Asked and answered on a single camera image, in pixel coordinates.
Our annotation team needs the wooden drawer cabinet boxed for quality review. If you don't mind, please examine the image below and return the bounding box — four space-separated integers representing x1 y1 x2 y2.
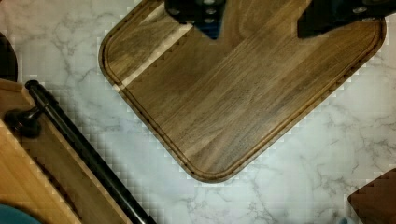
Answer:
0 78 134 224

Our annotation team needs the dark wooden utensil box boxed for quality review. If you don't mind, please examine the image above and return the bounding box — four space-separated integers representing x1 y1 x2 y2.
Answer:
347 169 396 224

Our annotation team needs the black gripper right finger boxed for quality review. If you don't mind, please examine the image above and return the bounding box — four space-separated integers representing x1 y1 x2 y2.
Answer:
297 0 396 39

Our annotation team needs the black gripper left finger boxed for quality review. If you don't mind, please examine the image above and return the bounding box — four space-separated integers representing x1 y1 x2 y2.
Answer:
164 0 226 39

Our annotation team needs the wooden cutting board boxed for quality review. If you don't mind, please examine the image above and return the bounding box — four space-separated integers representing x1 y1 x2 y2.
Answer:
99 0 387 182

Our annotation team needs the black round paper towel base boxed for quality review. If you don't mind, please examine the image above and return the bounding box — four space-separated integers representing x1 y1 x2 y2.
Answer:
0 33 18 82

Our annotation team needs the blue plate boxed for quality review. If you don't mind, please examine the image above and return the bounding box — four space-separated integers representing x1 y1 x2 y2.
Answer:
0 204 41 224

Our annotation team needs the black drawer handle bar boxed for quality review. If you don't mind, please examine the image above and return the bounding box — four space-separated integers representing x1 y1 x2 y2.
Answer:
1 79 157 224

